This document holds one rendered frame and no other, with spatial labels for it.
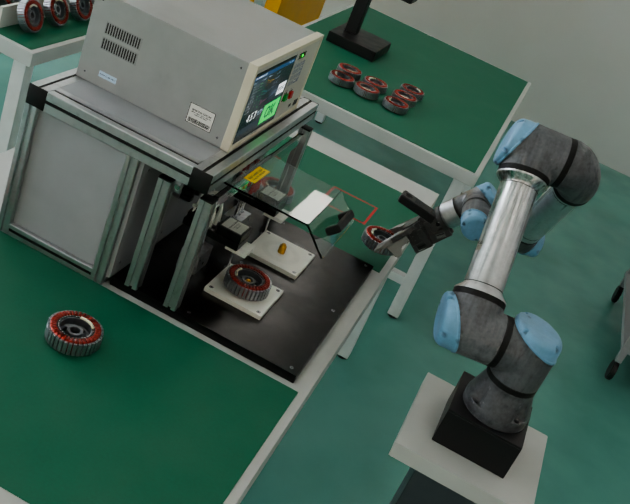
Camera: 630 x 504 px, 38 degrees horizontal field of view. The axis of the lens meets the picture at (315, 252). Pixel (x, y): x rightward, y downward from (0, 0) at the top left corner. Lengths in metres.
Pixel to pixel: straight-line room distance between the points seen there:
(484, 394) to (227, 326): 0.58
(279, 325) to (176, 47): 0.67
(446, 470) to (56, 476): 0.82
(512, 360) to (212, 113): 0.82
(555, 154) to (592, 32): 5.21
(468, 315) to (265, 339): 0.46
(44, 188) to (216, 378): 0.57
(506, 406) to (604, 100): 5.46
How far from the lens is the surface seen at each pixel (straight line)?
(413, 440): 2.02
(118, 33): 2.04
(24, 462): 1.64
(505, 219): 1.99
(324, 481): 2.98
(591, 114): 7.34
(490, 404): 2.00
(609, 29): 7.22
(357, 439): 3.20
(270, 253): 2.36
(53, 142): 2.04
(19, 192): 2.13
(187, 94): 1.99
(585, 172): 2.06
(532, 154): 2.02
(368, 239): 2.55
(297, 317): 2.18
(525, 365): 1.95
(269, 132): 2.17
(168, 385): 1.87
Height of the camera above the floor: 1.91
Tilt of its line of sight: 27 degrees down
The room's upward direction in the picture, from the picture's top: 23 degrees clockwise
